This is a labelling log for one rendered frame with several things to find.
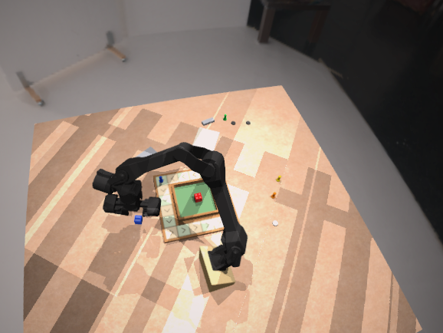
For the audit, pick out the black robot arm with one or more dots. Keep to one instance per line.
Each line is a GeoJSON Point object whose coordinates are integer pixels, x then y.
{"type": "Point", "coordinates": [211, 168]}

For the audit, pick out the red die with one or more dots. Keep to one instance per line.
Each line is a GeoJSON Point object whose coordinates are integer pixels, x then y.
{"type": "Point", "coordinates": [198, 197]}

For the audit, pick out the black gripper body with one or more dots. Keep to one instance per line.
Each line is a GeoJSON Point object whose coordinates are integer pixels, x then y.
{"type": "Point", "coordinates": [151, 205]}

